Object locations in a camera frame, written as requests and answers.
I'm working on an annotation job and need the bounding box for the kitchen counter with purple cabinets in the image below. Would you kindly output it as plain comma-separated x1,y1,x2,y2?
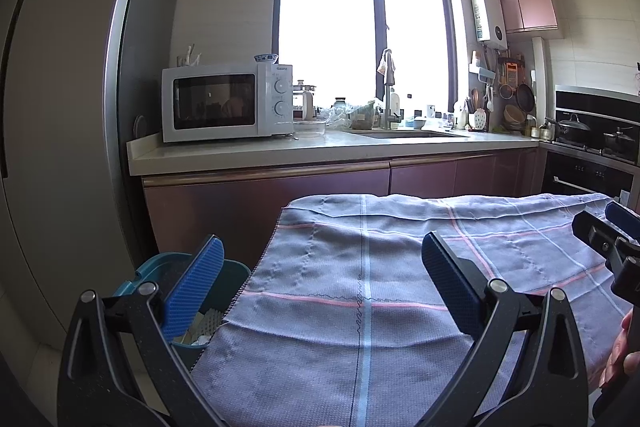
126,129,543,268

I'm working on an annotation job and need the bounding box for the white water heater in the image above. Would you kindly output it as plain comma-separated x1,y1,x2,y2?
469,0,507,42

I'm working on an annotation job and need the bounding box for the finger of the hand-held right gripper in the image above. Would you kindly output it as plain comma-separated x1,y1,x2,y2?
572,211,631,260
605,202,640,245

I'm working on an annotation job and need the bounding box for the kitchen window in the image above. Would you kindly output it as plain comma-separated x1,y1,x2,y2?
275,0,458,122

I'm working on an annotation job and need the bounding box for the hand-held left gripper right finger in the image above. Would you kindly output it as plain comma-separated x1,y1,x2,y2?
421,231,592,427

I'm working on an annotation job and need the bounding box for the purple checked tablecloth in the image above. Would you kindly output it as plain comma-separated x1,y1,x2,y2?
190,193,631,427

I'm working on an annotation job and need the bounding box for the black built-in oven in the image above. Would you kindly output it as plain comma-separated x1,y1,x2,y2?
542,152,636,208

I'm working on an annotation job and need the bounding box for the black range hood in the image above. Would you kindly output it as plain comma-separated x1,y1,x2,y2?
555,84,640,138

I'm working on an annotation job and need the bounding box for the pink wall cabinet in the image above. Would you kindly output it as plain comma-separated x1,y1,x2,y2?
485,0,558,34

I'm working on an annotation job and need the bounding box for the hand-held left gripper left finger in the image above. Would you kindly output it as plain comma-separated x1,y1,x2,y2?
56,234,226,427

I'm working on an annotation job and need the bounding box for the black pot with glass lid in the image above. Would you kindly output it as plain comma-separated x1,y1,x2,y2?
547,114,596,146

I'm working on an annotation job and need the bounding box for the white microwave oven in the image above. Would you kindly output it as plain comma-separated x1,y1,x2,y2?
161,62,295,144

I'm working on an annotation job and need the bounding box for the glass jug with steel lid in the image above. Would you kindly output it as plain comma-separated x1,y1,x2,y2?
292,79,317,120

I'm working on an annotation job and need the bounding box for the teal plastic bin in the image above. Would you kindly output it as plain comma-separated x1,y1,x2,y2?
112,252,251,370

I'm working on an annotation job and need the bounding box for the grey refrigerator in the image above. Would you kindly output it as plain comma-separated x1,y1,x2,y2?
0,0,166,348

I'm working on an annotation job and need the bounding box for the glass baking dish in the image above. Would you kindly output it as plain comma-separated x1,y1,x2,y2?
294,119,328,140

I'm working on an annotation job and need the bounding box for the steel kitchen faucet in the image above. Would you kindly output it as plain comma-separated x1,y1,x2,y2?
380,49,403,130

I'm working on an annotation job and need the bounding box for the person's right hand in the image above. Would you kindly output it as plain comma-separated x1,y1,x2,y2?
599,308,638,390

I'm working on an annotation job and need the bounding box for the clear plastic bag of greens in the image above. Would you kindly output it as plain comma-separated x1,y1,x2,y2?
325,99,383,130

